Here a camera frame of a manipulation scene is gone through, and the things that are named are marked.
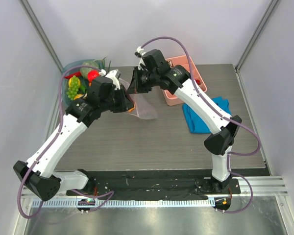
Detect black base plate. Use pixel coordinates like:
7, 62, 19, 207
66, 168, 241, 196

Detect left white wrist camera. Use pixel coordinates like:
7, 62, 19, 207
99, 69, 121, 90

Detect clear zip top bag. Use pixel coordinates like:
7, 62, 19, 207
120, 78, 158, 120

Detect green netted melon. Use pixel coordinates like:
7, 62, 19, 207
79, 57, 106, 77

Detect blue folded cloth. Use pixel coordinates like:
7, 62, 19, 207
182, 96, 231, 134

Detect pink compartment tray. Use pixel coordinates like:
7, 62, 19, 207
162, 55, 207, 106

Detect blue plastic fruit basket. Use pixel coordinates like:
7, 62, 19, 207
61, 57, 110, 109

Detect red apple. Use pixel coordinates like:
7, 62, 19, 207
87, 70, 100, 83

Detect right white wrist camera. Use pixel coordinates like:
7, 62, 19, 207
135, 47, 147, 71

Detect green grape bunch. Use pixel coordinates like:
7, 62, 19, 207
66, 75, 80, 99

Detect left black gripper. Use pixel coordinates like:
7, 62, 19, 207
100, 85, 134, 113

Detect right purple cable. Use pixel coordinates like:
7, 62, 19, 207
140, 36, 261, 214

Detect red chili pepper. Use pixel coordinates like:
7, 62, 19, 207
65, 71, 81, 80

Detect yellow lemon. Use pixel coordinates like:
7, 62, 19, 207
68, 77, 82, 101

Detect white slotted cable duct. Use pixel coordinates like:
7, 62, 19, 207
43, 197, 215, 209

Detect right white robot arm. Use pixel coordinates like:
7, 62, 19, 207
127, 47, 242, 193

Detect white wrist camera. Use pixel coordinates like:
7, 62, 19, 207
99, 69, 121, 90
135, 47, 147, 71

